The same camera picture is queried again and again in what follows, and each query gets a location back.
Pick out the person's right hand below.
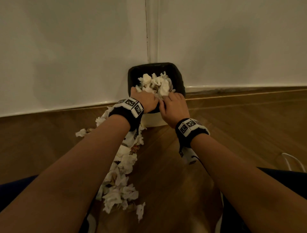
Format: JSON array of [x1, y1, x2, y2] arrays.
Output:
[[159, 92, 190, 129]]

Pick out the person's left hand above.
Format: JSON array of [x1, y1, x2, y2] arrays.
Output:
[[130, 87, 159, 114]]

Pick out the heap of white tissues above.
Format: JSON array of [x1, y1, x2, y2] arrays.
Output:
[[135, 71, 176, 100]]

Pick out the person's right forearm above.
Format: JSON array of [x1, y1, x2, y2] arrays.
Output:
[[191, 133, 307, 233]]

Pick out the person's left forearm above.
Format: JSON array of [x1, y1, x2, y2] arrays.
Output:
[[0, 114, 131, 233]]

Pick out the white trash bin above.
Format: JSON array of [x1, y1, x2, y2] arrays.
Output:
[[141, 111, 169, 128]]

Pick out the black left wrist tracker band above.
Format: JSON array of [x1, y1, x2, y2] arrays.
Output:
[[109, 97, 144, 132]]

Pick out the black wrist tracker band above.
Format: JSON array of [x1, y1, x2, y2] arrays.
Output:
[[175, 118, 210, 150], [109, 97, 144, 132]]

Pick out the black bin liner bag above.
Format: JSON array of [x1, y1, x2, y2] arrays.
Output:
[[127, 62, 186, 114]]

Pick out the black right wrist tracker band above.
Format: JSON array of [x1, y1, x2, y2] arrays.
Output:
[[175, 118, 210, 150]]

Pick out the scattered pile of white tissues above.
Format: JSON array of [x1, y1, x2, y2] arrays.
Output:
[[75, 107, 147, 223]]

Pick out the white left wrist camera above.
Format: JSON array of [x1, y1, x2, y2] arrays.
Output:
[[123, 128, 141, 147]]

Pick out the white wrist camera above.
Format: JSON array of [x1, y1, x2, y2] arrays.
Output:
[[123, 128, 141, 147], [178, 146, 201, 166]]

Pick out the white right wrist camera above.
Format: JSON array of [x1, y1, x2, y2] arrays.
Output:
[[178, 146, 201, 166]]

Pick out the white cable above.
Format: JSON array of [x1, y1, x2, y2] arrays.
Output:
[[281, 153, 307, 173]]

